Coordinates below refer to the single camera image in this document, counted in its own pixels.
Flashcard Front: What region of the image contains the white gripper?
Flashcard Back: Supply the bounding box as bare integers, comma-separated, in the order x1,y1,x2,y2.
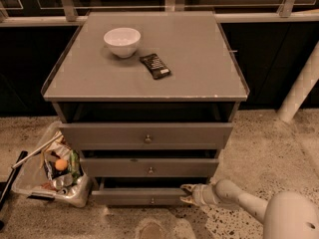
180,184,220,206

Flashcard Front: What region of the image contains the grey bottom drawer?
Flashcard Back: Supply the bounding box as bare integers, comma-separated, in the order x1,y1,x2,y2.
91,177,210,207

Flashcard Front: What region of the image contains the grey drawer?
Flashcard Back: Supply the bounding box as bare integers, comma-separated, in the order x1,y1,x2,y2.
59,122,232,150
91,177,210,207
80,158,219,178

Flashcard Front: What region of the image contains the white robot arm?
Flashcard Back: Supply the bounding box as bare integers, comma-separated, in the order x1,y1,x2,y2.
180,179,319,239

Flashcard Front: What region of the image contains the grey middle drawer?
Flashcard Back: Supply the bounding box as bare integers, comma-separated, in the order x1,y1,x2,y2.
80,158,219,178

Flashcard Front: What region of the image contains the grey drawer cabinet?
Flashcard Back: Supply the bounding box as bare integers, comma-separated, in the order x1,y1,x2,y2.
41,11,250,191

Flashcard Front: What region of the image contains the grey top drawer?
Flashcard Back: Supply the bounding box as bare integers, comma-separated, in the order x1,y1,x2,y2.
59,122,232,150

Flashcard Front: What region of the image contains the green snack bag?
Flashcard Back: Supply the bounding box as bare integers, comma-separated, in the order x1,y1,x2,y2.
69,150,81,183

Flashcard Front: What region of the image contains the black snack bar wrapper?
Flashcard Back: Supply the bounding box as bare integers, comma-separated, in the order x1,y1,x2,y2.
140,54,170,80

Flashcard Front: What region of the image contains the orange fruit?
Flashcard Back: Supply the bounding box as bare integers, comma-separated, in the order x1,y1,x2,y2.
55,159,68,171

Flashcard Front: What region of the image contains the silver can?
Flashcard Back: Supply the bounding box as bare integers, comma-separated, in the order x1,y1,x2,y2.
52,178,65,191

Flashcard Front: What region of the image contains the clear plastic bin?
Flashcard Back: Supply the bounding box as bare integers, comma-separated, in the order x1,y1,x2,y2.
13,121,91,207

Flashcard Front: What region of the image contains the white stick in bin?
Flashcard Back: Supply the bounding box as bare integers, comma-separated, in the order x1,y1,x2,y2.
11,132,62,169

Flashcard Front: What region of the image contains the white ceramic bowl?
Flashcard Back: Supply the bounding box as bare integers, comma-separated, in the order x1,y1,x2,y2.
104,28,142,58

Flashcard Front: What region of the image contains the black flat object on floor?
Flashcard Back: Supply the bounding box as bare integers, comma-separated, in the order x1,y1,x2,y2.
0,150,29,231

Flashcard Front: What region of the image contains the white diagonal post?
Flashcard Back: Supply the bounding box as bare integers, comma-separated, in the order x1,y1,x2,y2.
277,41,319,122

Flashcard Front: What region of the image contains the metal railing frame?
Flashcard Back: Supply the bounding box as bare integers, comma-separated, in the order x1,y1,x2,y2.
0,0,319,27

